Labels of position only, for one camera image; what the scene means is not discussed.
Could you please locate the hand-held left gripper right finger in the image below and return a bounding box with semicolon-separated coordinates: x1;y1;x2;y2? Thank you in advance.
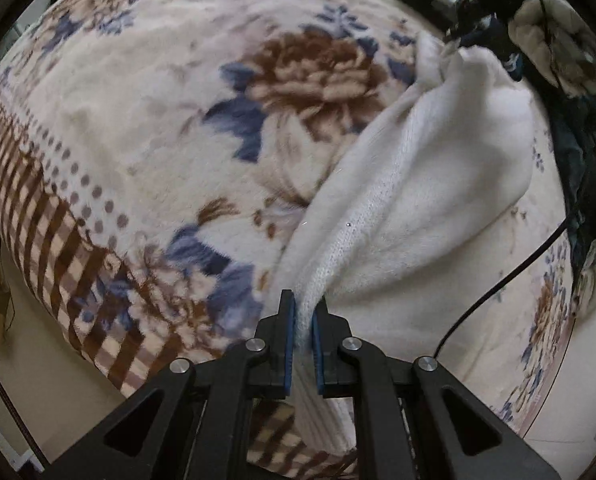
311;296;564;480

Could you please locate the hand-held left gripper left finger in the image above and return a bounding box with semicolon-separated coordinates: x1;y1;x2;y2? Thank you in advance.
40;289;295;480

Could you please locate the black cable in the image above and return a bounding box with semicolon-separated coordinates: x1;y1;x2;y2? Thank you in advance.
434;207;584;358

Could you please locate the floral plush blanket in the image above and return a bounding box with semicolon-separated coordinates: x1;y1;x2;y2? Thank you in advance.
0;0;581;479

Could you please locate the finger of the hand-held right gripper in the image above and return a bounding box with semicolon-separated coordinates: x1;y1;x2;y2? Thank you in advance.
460;16;524;83

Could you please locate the dark floral padded clothing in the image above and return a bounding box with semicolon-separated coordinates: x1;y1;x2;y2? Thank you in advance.
545;87;596;321

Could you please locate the black pole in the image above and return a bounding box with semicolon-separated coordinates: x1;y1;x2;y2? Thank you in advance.
0;342;46;467

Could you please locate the white knit garment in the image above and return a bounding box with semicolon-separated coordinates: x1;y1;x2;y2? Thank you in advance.
264;35;538;455

